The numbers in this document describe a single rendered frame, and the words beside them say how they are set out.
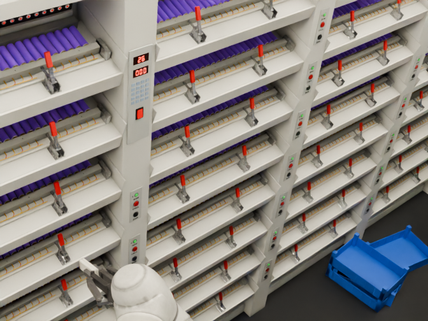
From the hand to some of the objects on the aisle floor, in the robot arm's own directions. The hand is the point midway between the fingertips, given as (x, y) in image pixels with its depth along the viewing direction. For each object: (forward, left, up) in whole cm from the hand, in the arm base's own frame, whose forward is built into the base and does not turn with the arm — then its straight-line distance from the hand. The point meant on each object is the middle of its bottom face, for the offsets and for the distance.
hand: (88, 269), depth 172 cm
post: (+16, -91, -105) cm, 140 cm away
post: (+19, -22, -103) cm, 107 cm away
